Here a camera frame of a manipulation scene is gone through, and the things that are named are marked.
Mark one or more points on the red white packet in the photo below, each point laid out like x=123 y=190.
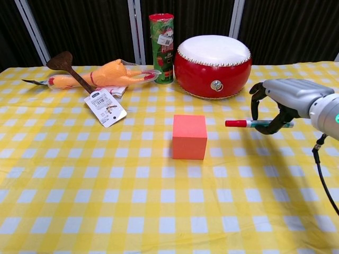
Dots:
x=117 y=91

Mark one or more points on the orange cube block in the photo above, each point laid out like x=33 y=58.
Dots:
x=189 y=137

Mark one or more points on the green Pringles can red lid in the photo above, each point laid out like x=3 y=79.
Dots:
x=164 y=66

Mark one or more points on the dark wooden spatula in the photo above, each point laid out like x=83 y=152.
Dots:
x=59 y=61

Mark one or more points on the orange rubber chicken toy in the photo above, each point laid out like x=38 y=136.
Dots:
x=111 y=75

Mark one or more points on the silver partition post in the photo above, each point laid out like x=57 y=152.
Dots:
x=136 y=31
x=33 y=31
x=236 y=18

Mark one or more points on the white spatula label tag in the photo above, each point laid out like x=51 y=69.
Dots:
x=106 y=108

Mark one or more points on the red drum with white skin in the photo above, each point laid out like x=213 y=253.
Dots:
x=212 y=71

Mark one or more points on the black pleated partition panel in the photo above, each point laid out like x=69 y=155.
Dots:
x=84 y=26
x=291 y=31
x=198 y=16
x=10 y=31

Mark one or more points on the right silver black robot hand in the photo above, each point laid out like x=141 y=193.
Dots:
x=288 y=95

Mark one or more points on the yellow white checkered tablecloth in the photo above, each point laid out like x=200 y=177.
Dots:
x=106 y=198

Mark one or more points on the red and teal marker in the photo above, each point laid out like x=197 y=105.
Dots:
x=235 y=123

